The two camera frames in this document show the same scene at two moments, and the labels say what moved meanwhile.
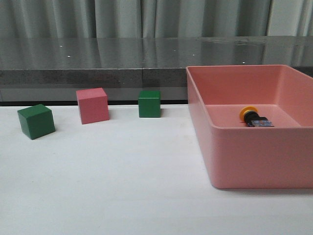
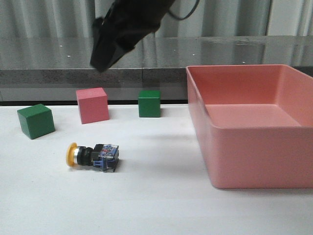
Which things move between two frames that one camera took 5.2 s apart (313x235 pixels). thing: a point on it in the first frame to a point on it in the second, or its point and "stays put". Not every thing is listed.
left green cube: [36, 121] stays put
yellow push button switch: [250, 115] to [102, 156]
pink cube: [93, 105] stays put
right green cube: [149, 104] stays put
